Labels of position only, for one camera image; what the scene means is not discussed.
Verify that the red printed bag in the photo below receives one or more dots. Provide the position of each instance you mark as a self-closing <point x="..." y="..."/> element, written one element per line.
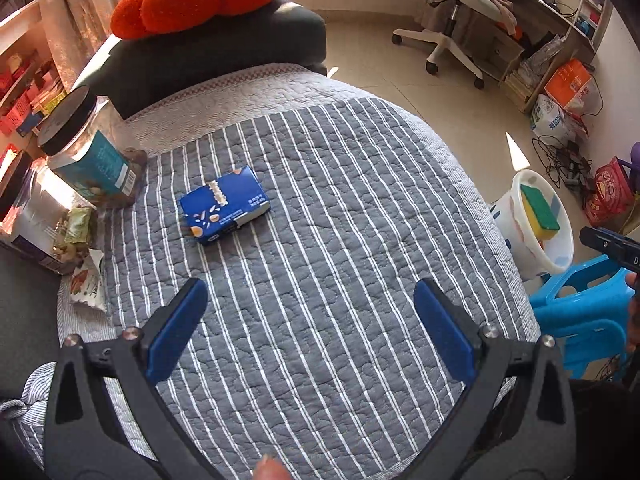
<point x="607" y="190"/>

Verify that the orange cardboard box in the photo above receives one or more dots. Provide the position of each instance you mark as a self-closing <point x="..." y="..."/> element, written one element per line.
<point x="567" y="82"/>

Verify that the purple plastic object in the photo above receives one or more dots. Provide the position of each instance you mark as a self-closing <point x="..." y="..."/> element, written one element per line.
<point x="636" y="154"/>

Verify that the green and yellow sponge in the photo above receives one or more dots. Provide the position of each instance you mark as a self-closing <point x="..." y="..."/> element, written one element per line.
<point x="540" y="207"/>

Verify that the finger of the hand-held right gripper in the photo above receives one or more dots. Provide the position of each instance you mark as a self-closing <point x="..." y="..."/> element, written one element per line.
<point x="600" y="238"/>

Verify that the dark label nut jar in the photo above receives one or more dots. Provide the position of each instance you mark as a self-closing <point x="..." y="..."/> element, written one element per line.
<point x="30" y="220"/>

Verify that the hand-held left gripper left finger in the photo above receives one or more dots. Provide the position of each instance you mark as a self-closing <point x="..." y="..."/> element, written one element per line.
<point x="175" y="330"/>

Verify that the blue plastic stool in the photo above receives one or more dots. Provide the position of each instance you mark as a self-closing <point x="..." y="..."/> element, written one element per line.
<point x="575" y="310"/>

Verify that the white printed plastic bag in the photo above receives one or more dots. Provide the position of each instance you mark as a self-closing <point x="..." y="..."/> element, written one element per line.
<point x="547" y="120"/>

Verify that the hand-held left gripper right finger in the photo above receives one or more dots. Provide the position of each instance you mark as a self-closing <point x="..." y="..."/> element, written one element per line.
<point x="445" y="330"/>

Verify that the person's right hand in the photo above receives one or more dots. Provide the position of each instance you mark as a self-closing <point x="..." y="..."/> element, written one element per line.
<point x="634" y="280"/>

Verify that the grey striped quilted blanket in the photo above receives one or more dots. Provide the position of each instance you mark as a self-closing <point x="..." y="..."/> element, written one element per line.
<point x="350" y="210"/>

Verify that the white shelf unit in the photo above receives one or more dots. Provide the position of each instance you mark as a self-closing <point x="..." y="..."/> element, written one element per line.
<point x="20" y="30"/>

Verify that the red plastic basket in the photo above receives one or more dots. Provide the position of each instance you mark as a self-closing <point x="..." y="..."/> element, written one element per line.
<point x="15" y="115"/>

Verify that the stack of papers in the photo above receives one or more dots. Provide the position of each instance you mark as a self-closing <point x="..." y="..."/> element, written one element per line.
<point x="530" y="67"/>

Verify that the white plastic bin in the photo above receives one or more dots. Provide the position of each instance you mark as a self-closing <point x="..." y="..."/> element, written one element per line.
<point x="520" y="250"/>

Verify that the wooden desk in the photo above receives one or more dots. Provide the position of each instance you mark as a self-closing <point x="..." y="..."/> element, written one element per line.
<point x="555" y="15"/>

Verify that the small white snack packet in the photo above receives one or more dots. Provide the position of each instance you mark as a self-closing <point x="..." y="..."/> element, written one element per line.
<point x="87" y="285"/>

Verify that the beige patterned curtain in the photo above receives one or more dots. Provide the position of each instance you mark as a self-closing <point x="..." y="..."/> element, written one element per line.
<point x="75" y="10"/>

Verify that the teal label nut jar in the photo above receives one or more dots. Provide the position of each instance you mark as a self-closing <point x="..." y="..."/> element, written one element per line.
<point x="100" y="160"/>

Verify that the white office chair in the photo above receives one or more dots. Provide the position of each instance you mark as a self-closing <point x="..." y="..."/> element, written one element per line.
<point x="450" y="45"/>

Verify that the person's left hand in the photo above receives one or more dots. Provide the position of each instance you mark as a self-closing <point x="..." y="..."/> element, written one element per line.
<point x="270" y="470"/>

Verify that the small blue carton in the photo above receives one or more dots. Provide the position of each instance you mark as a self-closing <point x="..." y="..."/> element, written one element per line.
<point x="220" y="205"/>

